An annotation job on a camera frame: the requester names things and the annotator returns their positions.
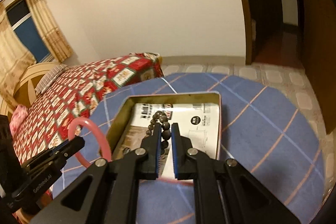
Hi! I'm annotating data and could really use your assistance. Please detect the brown door frame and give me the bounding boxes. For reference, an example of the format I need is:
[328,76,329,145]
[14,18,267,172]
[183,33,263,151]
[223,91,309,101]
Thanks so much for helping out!
[241,0,253,65]

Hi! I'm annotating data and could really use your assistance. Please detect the blue plaid tablecloth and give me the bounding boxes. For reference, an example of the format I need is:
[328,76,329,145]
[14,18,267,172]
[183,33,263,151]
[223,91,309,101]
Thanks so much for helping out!
[52,72,326,224]

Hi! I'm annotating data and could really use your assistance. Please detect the pink metal tin box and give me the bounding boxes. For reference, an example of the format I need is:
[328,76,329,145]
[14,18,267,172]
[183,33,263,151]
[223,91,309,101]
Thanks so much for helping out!
[106,92,222,181]

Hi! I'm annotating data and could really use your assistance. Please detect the dark wooden bead bracelet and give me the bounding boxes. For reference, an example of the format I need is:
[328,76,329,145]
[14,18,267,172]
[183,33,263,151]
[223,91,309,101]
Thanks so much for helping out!
[145,110,172,159]

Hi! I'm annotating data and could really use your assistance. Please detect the beige curtain left panel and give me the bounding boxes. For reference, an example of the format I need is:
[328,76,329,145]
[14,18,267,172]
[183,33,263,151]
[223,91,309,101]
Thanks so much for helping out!
[1,5,37,110]

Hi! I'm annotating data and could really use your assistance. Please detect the pink bangle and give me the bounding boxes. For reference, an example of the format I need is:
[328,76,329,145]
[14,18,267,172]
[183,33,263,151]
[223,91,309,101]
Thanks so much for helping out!
[68,117,112,168]

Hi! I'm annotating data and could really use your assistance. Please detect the striped pillow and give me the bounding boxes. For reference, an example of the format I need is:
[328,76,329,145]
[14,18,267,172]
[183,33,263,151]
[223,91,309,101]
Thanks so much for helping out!
[35,64,70,95]

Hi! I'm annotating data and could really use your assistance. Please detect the beige curtain right panel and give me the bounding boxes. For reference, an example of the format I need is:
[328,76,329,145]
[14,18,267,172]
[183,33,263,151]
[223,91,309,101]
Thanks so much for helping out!
[25,0,74,63]

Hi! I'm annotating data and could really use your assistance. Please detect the dark window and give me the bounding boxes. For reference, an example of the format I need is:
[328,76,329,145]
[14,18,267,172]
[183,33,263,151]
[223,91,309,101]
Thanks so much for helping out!
[6,0,53,63]

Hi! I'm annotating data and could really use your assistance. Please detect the red patterned bedspread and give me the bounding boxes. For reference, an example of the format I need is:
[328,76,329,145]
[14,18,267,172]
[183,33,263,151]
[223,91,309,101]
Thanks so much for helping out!
[13,53,163,163]

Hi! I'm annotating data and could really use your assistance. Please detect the pink pillow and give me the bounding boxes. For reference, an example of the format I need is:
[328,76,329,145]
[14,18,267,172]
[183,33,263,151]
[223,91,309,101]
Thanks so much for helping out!
[9,104,29,135]

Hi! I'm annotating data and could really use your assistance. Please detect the cream wooden headboard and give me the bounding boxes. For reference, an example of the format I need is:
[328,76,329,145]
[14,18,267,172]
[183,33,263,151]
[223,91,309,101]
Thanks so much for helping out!
[14,62,59,108]

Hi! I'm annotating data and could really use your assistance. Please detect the beige curtain panel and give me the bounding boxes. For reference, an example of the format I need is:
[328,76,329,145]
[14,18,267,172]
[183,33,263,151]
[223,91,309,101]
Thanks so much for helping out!
[1,5,37,110]
[25,0,74,63]

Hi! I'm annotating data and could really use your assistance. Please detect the brown wooden door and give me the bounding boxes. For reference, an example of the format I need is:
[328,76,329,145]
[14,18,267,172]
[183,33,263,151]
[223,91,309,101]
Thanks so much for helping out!
[302,0,335,134]

